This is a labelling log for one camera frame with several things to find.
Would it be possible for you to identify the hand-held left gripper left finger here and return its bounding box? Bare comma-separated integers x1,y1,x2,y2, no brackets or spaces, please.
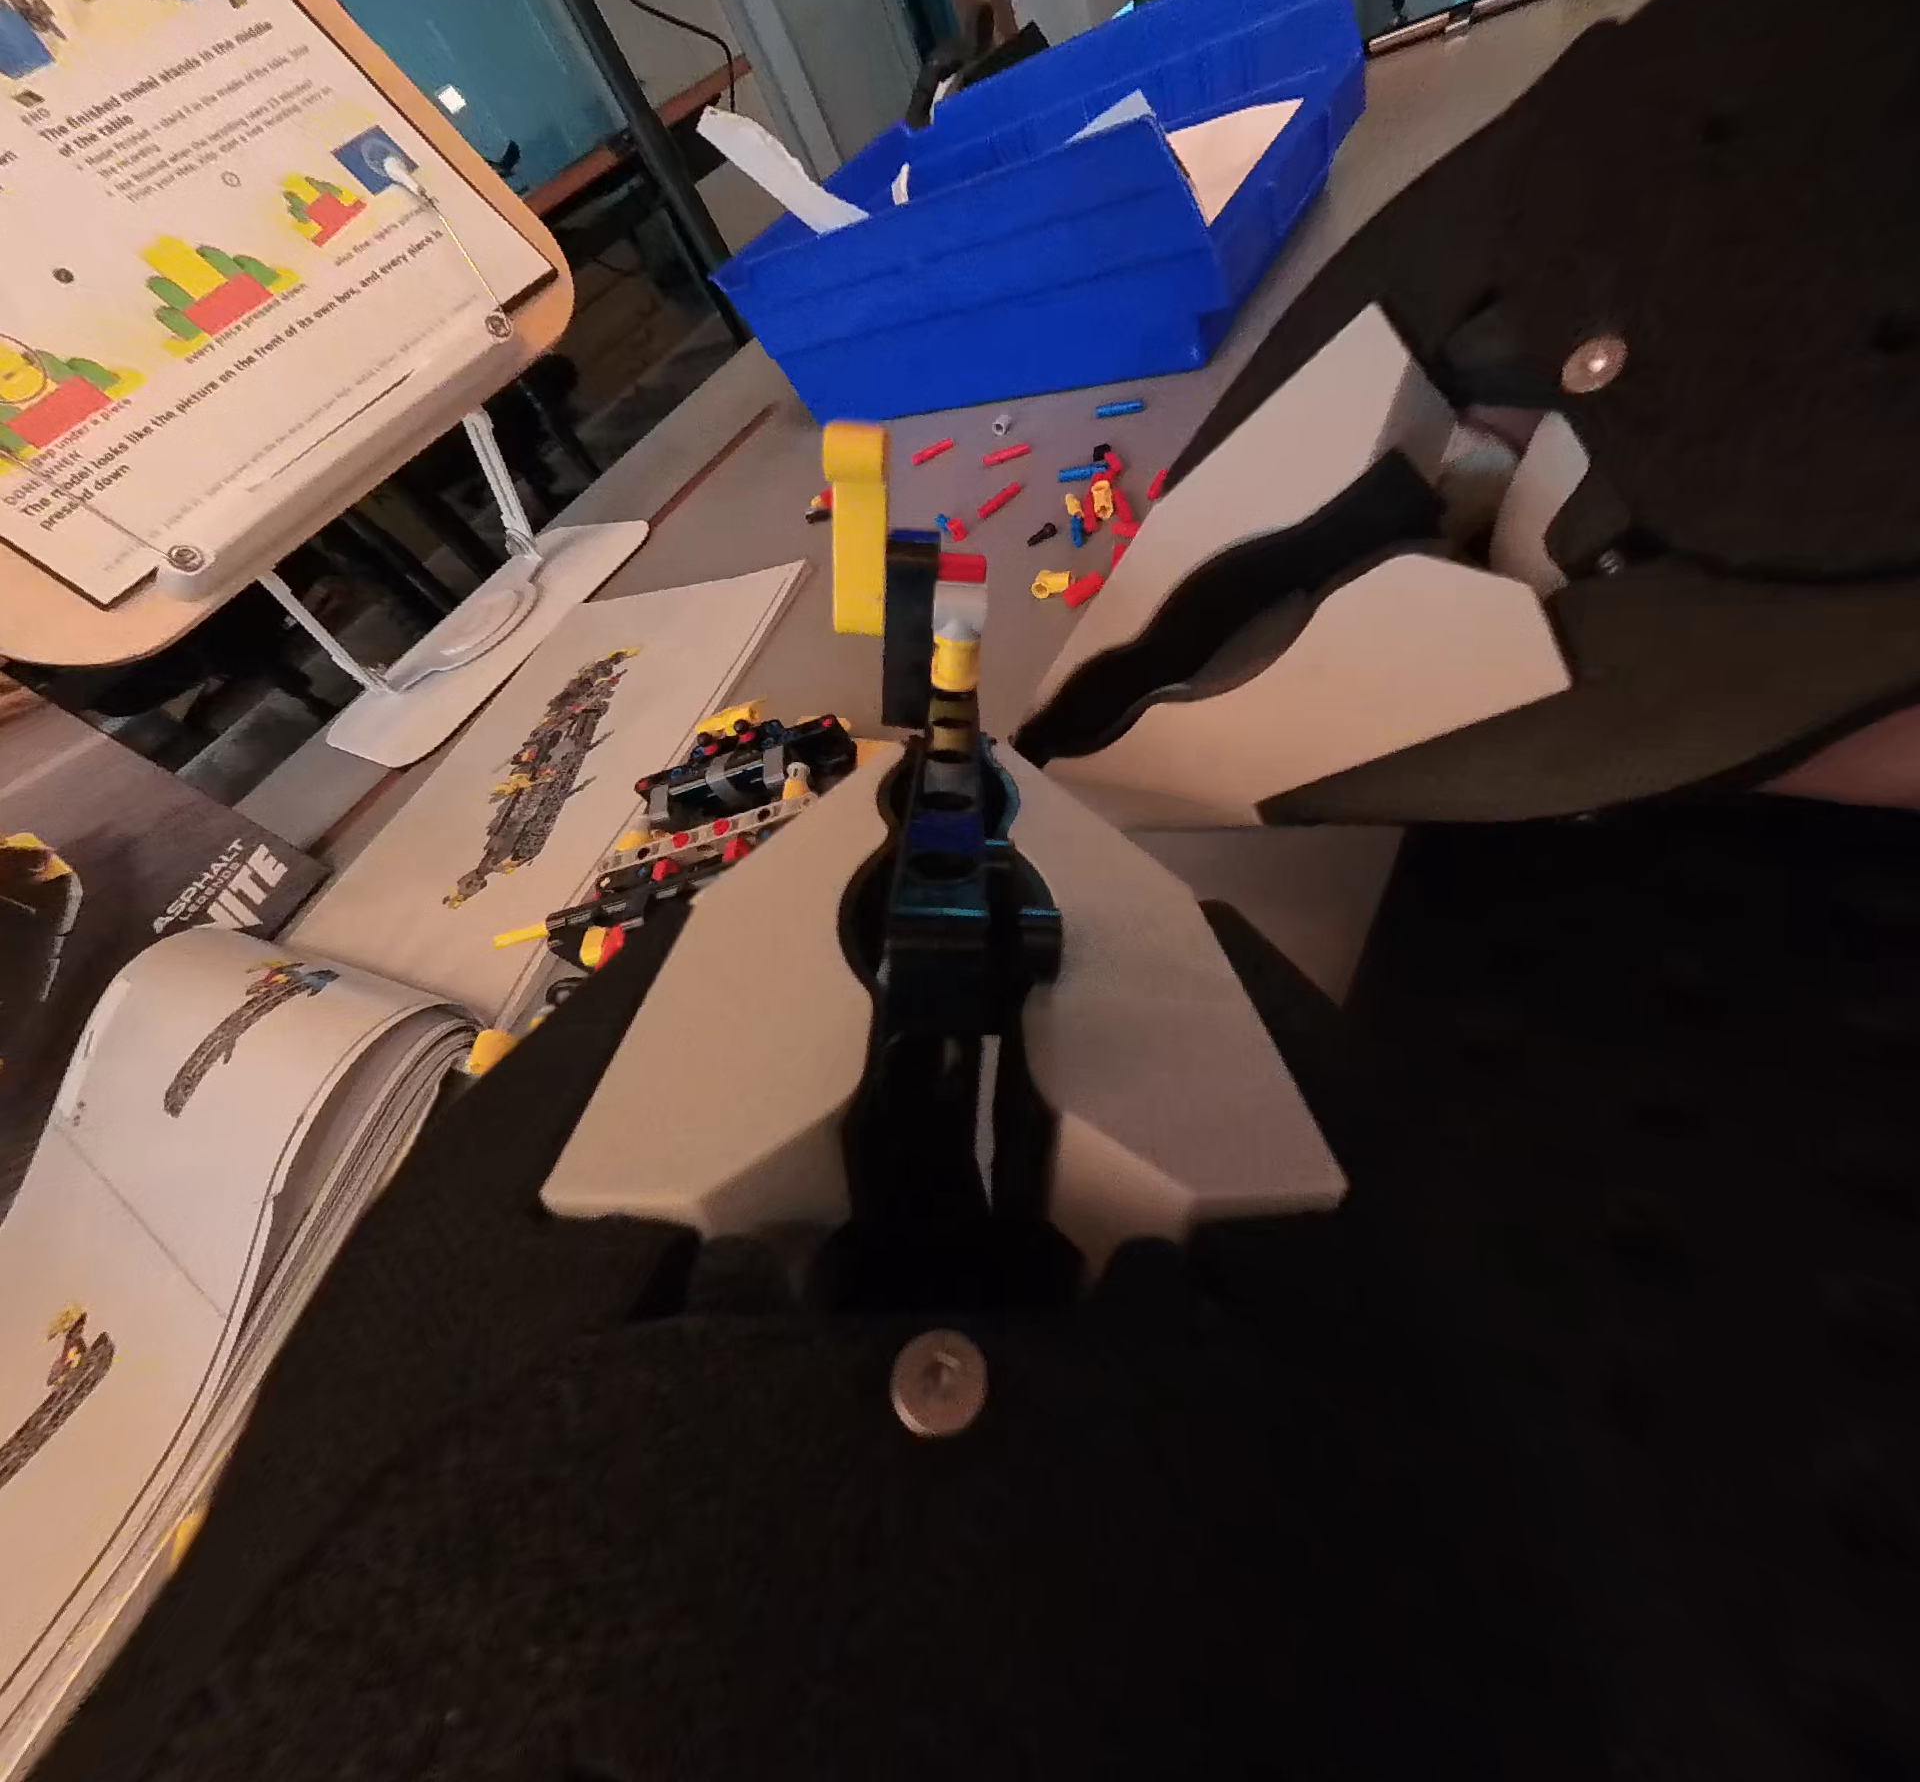
535,745,924,1240

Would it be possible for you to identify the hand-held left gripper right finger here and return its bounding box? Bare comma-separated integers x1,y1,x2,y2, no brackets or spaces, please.
994,745,1350,1219

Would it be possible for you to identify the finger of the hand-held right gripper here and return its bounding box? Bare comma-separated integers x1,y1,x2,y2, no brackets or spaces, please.
1011,300,1468,765
1042,548,1571,832

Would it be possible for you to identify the black lego frame assembly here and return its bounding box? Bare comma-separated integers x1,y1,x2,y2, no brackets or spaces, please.
822,420,1068,1215

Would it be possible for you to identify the lego car chassis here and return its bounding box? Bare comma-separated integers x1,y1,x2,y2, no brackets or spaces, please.
494,702,861,975

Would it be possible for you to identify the scatter of small lego pins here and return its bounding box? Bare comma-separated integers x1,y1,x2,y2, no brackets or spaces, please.
801,399,1172,609

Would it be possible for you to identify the lego set box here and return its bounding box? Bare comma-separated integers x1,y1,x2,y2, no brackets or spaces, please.
0,679,332,1215

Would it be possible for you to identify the blue plastic bin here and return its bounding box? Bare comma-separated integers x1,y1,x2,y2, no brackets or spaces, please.
711,0,1370,423

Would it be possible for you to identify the open instruction booklet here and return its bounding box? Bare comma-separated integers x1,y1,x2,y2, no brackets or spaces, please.
0,927,500,1770

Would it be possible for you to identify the white paper slip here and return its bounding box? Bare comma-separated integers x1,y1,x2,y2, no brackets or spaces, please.
696,106,872,235

